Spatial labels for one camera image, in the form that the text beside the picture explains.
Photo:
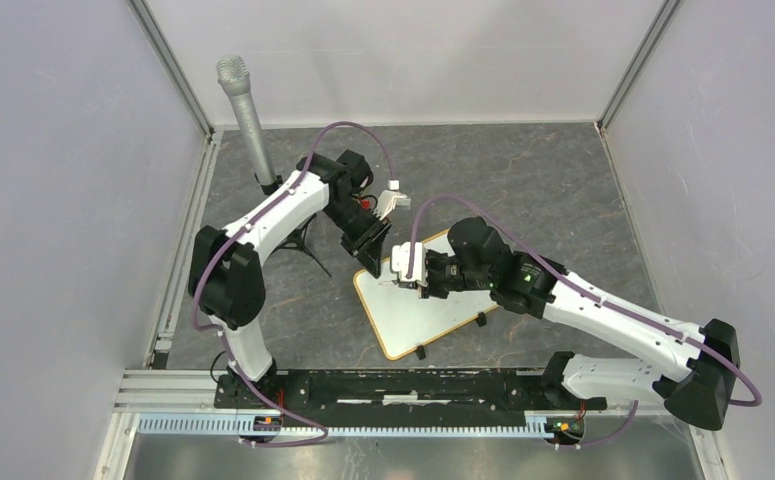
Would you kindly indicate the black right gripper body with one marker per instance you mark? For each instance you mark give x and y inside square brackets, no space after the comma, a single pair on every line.
[445,274]

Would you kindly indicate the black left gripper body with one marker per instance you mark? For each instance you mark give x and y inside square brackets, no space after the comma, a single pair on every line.
[360,227]

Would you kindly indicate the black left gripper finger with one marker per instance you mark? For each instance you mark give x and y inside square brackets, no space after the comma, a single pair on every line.
[371,254]
[356,247]

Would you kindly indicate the yellow framed whiteboard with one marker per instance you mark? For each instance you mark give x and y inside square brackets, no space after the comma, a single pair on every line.
[402,321]

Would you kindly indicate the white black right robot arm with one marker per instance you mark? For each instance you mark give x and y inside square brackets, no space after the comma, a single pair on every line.
[688,368]

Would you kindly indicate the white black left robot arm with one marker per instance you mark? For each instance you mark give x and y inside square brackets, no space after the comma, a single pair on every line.
[226,279]

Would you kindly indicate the black tripod microphone stand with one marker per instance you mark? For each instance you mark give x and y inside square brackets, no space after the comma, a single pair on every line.
[297,245]

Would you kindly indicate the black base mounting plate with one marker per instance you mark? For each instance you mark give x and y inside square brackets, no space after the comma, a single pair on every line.
[383,398]

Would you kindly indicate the silver microphone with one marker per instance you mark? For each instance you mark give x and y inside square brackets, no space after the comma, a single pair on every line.
[234,78]

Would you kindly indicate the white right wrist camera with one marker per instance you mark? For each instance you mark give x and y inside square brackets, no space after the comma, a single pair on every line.
[409,259]

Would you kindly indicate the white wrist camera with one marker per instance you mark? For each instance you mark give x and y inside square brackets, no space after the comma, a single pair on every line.
[391,199]
[409,259]

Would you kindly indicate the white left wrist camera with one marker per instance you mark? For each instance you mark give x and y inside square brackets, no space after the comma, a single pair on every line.
[391,199]

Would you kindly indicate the aluminium frame rail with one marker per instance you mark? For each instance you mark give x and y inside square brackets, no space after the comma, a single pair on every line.
[165,426]

